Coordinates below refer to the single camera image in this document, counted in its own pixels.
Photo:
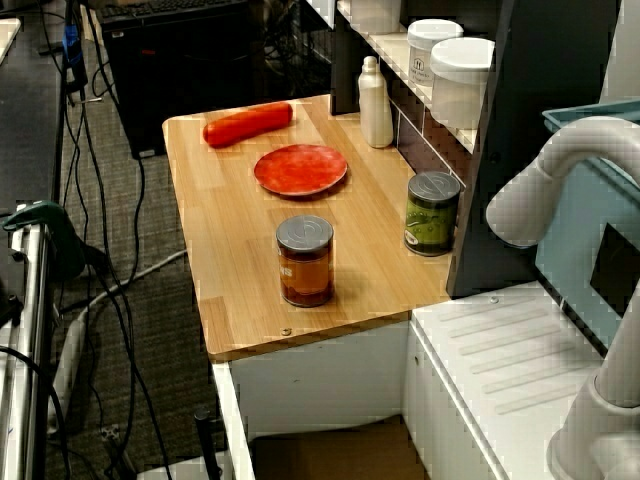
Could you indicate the teal plastic bin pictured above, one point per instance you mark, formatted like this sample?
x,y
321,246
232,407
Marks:
x,y
565,250

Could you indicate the white power strip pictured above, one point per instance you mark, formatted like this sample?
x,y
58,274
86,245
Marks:
x,y
67,370

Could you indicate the red round plate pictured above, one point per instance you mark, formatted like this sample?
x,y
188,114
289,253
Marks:
x,y
300,170

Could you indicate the black computer case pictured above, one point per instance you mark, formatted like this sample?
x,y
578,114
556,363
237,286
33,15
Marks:
x,y
190,80

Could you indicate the green can grey lid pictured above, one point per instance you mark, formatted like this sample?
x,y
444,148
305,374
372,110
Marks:
x,y
431,220

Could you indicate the plain white lidded jar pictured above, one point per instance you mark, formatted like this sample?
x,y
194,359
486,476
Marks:
x,y
460,80

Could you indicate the green clamp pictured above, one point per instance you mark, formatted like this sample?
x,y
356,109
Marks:
x,y
55,235

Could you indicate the red-orange toy carrot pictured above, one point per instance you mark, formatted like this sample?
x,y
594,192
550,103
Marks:
x,y
247,125

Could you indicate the grey toy faucet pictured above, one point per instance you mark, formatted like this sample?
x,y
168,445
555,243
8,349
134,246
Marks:
x,y
525,200

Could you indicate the white jar with printed label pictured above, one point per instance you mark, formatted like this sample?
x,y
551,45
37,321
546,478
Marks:
x,y
425,45

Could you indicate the white plastic bottle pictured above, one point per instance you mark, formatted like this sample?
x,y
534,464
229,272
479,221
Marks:
x,y
375,110

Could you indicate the black upright post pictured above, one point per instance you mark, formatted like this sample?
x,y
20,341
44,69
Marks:
x,y
207,440

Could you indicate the dark kitchen shelf unit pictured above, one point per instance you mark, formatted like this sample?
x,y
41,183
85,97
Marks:
x,y
530,150

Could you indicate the orange soup can grey lid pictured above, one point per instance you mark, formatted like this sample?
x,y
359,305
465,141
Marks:
x,y
305,270

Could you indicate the black keyboard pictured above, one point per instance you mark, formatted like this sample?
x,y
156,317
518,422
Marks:
x,y
165,7

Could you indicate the white toy sink unit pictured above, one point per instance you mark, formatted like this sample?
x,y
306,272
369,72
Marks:
x,y
500,350

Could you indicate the aluminium frame rail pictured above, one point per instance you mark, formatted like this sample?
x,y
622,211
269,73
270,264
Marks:
x,y
25,325

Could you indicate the wooden countertop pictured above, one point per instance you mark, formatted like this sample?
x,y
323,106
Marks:
x,y
235,225

